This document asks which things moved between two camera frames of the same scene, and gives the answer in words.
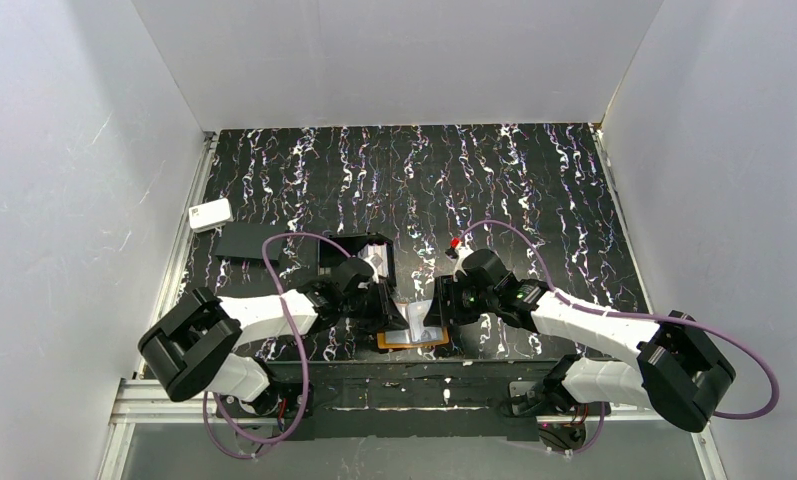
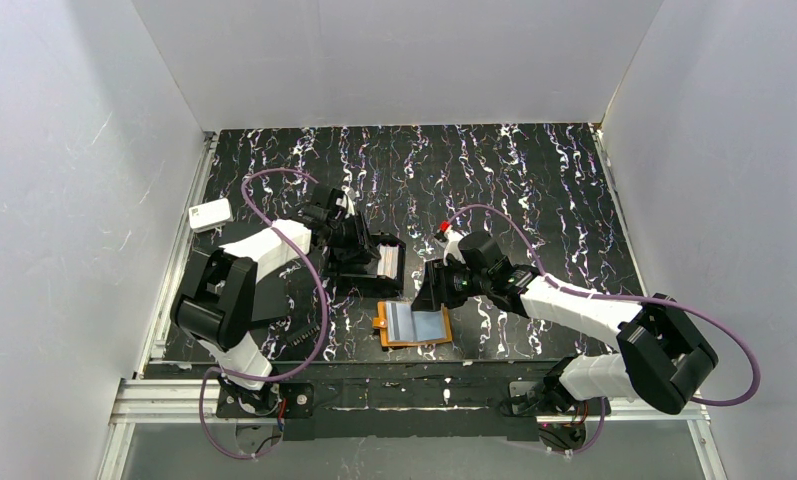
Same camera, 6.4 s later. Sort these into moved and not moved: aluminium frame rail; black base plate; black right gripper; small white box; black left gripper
Moved: black left gripper; black right gripper
Not moved: aluminium frame rail; black base plate; small white box
